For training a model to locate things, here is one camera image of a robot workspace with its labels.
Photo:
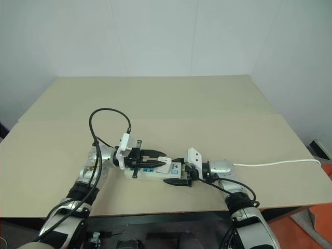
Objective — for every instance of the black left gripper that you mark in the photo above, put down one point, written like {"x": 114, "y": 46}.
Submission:
{"x": 131, "y": 157}

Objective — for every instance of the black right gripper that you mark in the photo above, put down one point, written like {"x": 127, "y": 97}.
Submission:
{"x": 188, "y": 177}

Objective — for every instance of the white charger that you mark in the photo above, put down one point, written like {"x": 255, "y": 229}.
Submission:
{"x": 166, "y": 167}

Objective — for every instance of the white power strip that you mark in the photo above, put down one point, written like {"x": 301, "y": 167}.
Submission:
{"x": 155, "y": 177}

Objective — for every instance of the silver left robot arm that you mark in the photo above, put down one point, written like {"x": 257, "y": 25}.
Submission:
{"x": 103, "y": 153}

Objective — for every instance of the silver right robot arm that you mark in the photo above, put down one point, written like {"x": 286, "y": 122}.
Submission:
{"x": 223, "y": 167}

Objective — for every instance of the dark rounded shape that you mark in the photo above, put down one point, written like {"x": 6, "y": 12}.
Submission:
{"x": 129, "y": 244}

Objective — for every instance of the silver metal clamp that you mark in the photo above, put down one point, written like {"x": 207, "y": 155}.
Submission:
{"x": 95, "y": 237}

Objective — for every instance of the black box with white edge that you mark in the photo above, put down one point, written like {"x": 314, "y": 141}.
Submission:
{"x": 321, "y": 149}

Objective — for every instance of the dark floor object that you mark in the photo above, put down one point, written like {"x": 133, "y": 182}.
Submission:
{"x": 3, "y": 131}

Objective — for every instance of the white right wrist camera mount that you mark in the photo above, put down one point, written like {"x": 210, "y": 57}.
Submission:
{"x": 194, "y": 156}

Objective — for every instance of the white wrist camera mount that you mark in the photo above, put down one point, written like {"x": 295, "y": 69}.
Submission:
{"x": 194, "y": 156}
{"x": 125, "y": 142}

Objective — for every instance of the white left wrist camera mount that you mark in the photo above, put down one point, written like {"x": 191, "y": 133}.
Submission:
{"x": 125, "y": 142}

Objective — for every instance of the black table frame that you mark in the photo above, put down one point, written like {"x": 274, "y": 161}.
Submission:
{"x": 155, "y": 220}

